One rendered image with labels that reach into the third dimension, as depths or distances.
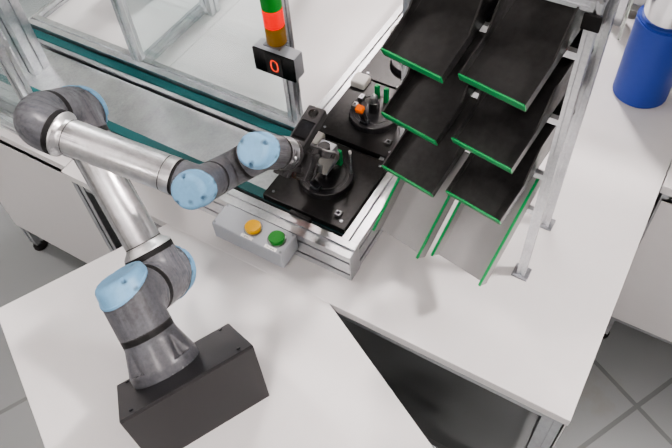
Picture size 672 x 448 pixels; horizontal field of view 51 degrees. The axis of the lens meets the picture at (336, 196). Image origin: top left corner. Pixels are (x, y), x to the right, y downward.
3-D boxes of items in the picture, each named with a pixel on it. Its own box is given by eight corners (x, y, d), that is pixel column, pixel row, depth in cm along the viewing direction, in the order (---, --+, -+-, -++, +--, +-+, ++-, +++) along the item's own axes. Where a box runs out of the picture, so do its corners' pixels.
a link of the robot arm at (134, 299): (107, 350, 144) (76, 292, 142) (141, 322, 157) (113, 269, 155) (152, 332, 140) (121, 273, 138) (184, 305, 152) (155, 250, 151)
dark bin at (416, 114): (437, 146, 134) (429, 132, 127) (383, 117, 139) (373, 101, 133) (517, 28, 136) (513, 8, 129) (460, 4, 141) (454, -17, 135)
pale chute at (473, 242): (486, 284, 155) (479, 286, 152) (437, 253, 161) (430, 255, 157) (548, 172, 149) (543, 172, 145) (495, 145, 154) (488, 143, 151)
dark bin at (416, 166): (433, 198, 146) (425, 187, 139) (383, 169, 152) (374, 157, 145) (506, 89, 148) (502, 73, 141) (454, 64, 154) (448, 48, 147)
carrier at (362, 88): (392, 164, 184) (393, 131, 174) (315, 134, 192) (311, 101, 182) (432, 107, 196) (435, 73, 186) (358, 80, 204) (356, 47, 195)
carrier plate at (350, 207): (344, 234, 170) (344, 229, 169) (263, 198, 179) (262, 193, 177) (390, 168, 183) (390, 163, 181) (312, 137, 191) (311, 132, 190)
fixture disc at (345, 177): (336, 207, 173) (336, 203, 172) (289, 187, 178) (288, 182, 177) (364, 169, 180) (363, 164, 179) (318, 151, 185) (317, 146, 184)
